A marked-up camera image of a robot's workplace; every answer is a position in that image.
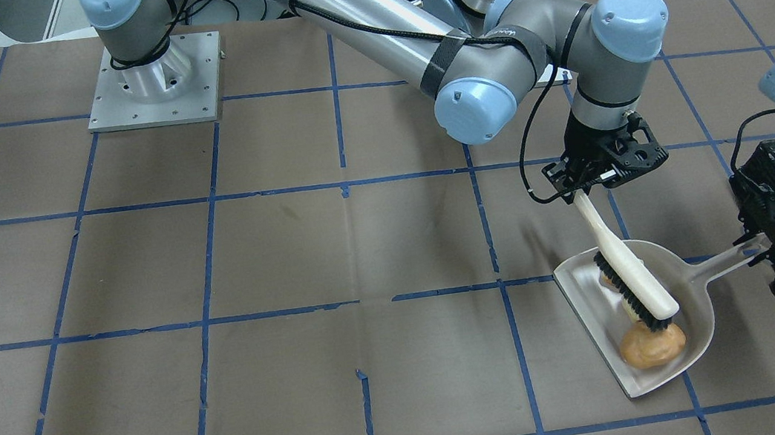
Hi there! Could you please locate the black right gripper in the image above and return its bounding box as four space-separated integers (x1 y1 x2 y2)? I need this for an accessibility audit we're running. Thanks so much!
542 112 669 204

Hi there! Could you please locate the orange bread bun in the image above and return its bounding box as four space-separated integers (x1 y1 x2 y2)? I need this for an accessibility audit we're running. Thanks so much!
618 322 687 370

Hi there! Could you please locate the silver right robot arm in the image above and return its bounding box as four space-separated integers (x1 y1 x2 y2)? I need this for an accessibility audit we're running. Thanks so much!
79 0 669 203

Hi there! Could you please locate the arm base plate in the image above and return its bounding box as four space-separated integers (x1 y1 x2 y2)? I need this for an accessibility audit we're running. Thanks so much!
88 30 224 133

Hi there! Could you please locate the beige hand brush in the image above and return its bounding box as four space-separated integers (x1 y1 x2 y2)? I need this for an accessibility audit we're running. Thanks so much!
573 192 679 332

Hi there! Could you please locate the pale yellow trash piece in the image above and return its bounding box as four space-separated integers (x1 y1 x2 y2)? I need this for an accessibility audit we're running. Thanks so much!
620 296 641 323

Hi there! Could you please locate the beige plastic dustpan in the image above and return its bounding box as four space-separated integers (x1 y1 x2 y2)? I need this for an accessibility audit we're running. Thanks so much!
549 221 775 408

